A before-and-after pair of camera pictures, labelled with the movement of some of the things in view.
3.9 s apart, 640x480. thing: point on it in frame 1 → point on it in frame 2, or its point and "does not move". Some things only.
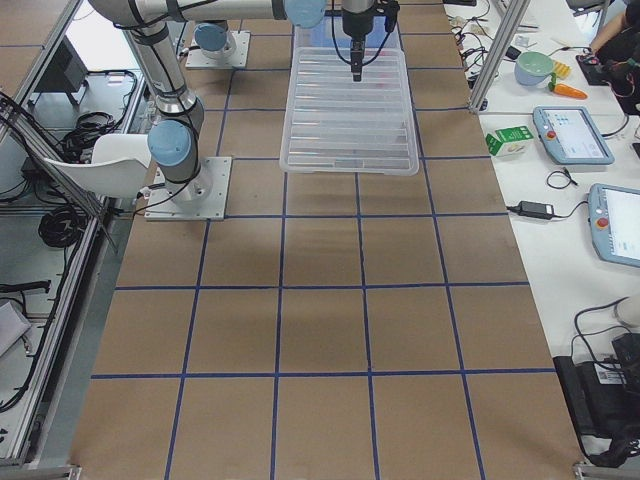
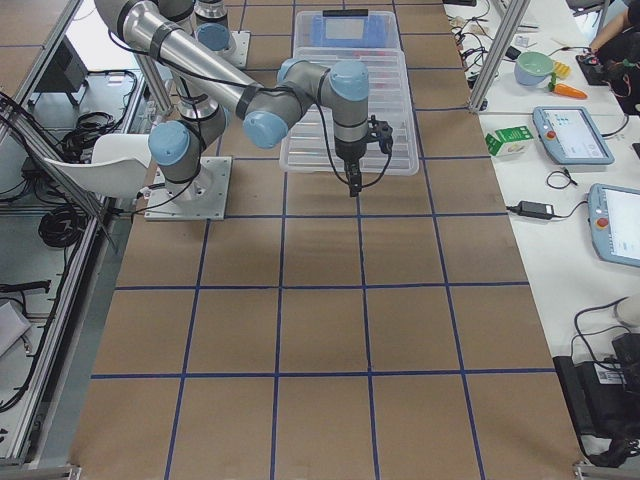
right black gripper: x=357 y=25 → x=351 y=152
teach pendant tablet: x=571 y=136 does not move
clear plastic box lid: x=335 y=125 does not move
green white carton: x=509 y=141 does not move
